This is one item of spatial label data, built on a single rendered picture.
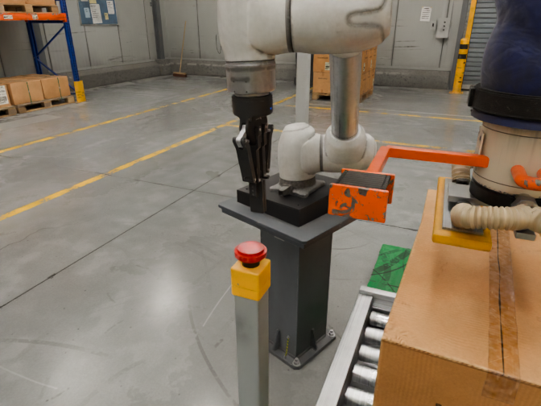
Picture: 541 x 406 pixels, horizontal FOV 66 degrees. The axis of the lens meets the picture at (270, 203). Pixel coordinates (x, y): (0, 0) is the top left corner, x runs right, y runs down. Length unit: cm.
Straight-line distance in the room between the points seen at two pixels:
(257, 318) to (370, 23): 63
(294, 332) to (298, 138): 90
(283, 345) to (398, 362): 131
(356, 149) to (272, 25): 97
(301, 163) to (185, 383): 110
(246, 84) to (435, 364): 59
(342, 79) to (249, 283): 77
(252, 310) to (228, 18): 59
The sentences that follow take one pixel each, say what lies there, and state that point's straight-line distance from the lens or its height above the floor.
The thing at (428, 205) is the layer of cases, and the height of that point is 54.
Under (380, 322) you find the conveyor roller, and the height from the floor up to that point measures 53.
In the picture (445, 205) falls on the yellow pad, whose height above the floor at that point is 113.
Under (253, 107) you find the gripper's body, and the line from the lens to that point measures 76.
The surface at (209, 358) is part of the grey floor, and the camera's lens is 215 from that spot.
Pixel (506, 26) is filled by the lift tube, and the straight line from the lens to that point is 87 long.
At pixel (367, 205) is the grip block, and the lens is 63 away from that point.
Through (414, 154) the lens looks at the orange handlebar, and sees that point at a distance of 90.
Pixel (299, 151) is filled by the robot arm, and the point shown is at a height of 101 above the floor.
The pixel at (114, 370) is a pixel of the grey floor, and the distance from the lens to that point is 220.
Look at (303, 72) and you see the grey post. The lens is 460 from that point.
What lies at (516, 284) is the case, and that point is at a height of 95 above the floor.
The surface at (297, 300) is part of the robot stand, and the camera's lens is 189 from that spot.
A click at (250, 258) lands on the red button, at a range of 87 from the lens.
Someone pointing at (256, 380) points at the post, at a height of 70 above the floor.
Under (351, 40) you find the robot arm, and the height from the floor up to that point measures 145.
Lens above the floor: 148
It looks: 24 degrees down
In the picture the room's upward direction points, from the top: straight up
